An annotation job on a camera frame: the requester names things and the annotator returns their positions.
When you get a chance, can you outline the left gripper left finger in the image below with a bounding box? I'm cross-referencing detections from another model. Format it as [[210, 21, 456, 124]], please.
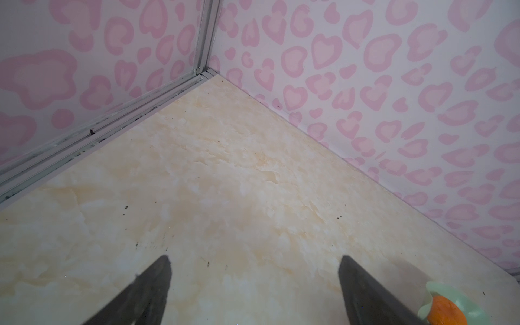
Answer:
[[85, 255, 172, 324]]

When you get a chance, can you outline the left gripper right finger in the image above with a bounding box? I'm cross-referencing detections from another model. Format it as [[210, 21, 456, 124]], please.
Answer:
[[338, 255, 423, 325]]

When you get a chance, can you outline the fake orange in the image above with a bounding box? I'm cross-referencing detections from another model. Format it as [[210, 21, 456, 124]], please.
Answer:
[[427, 295, 468, 325]]

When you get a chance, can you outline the green scalloped fruit bowl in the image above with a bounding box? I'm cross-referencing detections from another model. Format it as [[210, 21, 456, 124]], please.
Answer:
[[418, 281, 491, 325]]

